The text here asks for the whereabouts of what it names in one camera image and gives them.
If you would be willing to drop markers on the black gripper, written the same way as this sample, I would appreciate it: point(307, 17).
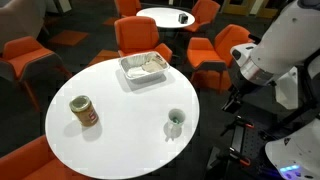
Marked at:
point(241, 87)

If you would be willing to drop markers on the green marker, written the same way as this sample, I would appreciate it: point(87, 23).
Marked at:
point(176, 120)

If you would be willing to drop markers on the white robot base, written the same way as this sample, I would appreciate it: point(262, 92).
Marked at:
point(296, 153)

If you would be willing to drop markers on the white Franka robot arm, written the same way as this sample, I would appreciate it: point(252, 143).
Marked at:
point(286, 36)

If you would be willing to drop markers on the white mug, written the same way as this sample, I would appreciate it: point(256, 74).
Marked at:
point(173, 128)

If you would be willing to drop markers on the orange armchair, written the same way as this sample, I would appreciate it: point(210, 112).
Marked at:
point(206, 53)
point(30, 163)
point(203, 13)
point(136, 35)
point(128, 7)

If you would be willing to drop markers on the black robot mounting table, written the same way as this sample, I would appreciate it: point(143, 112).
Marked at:
point(248, 143)

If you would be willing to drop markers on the small black box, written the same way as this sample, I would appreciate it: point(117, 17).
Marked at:
point(182, 17)

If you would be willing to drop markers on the aluminium foil tray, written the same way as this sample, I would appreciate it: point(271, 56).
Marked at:
point(144, 74)

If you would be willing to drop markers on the white paper in tray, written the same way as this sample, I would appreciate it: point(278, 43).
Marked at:
point(136, 72)

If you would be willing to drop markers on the small white round table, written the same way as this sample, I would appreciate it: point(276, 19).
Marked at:
point(160, 17)

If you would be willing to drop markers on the orange chair with grey shell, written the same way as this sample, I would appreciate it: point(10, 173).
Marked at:
point(25, 58)

